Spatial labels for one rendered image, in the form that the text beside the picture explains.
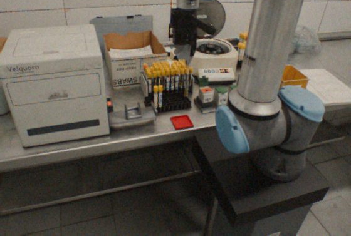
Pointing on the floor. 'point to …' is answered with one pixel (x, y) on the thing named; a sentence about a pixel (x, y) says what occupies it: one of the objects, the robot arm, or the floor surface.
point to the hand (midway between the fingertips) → (188, 61)
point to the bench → (137, 143)
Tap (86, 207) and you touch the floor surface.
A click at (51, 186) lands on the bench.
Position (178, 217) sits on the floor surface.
